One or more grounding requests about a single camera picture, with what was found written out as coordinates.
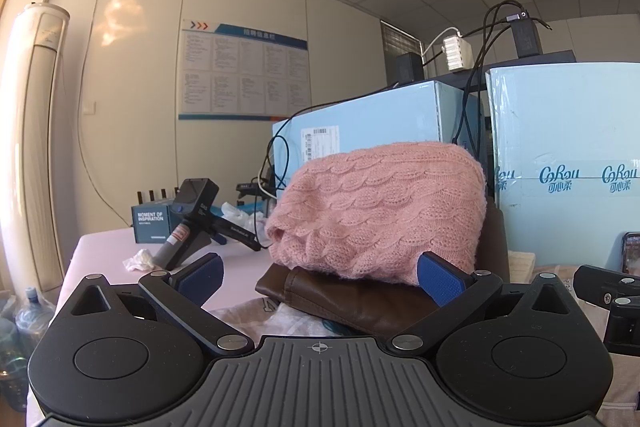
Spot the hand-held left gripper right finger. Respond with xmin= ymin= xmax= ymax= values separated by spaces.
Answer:
xmin=391 ymin=251 xmax=577 ymax=354

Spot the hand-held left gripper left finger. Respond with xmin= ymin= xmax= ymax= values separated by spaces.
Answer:
xmin=65 ymin=252 xmax=252 ymax=356

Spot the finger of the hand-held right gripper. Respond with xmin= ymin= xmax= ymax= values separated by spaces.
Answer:
xmin=573 ymin=264 xmax=640 ymax=309
xmin=604 ymin=297 xmax=640 ymax=349

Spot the printed bed sheet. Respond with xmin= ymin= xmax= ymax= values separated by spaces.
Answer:
xmin=205 ymin=251 xmax=640 ymax=427

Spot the smartphone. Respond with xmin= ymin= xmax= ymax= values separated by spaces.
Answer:
xmin=621 ymin=232 xmax=640 ymax=278

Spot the crumpled white tissue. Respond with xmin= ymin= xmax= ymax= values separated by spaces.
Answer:
xmin=122 ymin=247 xmax=164 ymax=272

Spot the spare black hand-held gripper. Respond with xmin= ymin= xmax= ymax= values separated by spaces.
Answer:
xmin=152 ymin=178 xmax=264 ymax=272

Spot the crumpled clear plastic bag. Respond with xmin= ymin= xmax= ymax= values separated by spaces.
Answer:
xmin=219 ymin=201 xmax=275 ymax=239

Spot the dark blue small box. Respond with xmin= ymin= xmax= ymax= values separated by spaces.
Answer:
xmin=130 ymin=202 xmax=177 ymax=244

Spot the brown leather jacket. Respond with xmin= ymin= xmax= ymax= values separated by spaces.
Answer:
xmin=255 ymin=207 xmax=512 ymax=335

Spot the pink knitted sweater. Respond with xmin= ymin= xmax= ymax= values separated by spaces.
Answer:
xmin=264 ymin=140 xmax=488 ymax=286

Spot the printed light blue carton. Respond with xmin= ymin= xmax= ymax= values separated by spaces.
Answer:
xmin=485 ymin=63 xmax=640 ymax=269

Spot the clear water bottle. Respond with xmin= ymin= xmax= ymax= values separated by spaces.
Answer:
xmin=0 ymin=304 xmax=32 ymax=413
xmin=15 ymin=287 xmax=57 ymax=354

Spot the plain light blue carton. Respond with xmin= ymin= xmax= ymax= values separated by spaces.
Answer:
xmin=272 ymin=80 xmax=484 ymax=204

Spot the black charger block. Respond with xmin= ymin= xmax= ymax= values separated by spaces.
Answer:
xmin=392 ymin=52 xmax=424 ymax=84

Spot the white standing air conditioner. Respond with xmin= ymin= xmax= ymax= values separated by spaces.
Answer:
xmin=9 ymin=2 xmax=71 ymax=299

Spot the white power strip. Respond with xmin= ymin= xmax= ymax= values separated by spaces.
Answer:
xmin=442 ymin=34 xmax=474 ymax=72

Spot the window blind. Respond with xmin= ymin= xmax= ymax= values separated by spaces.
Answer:
xmin=380 ymin=20 xmax=432 ymax=86

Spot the black power adapter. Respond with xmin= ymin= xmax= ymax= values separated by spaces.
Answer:
xmin=509 ymin=9 xmax=545 ymax=58

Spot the black cable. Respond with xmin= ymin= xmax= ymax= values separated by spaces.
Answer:
xmin=451 ymin=0 xmax=553 ymax=146

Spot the wall poster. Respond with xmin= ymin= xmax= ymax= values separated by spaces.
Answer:
xmin=178 ymin=19 xmax=312 ymax=122

